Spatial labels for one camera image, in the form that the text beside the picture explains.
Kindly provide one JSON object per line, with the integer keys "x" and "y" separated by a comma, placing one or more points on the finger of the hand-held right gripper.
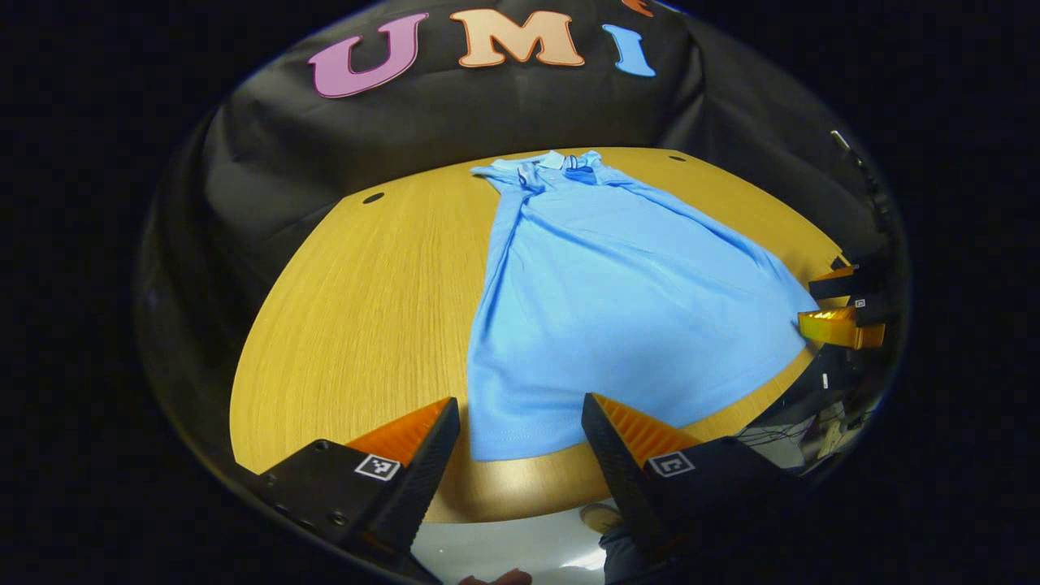
{"x": 833, "y": 284}
{"x": 833, "y": 327}

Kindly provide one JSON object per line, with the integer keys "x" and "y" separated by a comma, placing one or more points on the light blue T-shirt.
{"x": 617, "y": 309}

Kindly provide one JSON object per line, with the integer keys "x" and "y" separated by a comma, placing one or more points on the person's tan shoe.
{"x": 600, "y": 516}

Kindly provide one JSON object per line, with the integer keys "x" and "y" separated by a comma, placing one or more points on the person's leg in jeans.
{"x": 621, "y": 561}

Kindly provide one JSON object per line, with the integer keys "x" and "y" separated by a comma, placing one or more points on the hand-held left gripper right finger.
{"x": 617, "y": 471}

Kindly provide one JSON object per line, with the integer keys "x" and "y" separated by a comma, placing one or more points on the black backdrop cloth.
{"x": 487, "y": 114}

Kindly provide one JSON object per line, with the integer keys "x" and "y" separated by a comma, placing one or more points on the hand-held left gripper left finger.
{"x": 422, "y": 479}

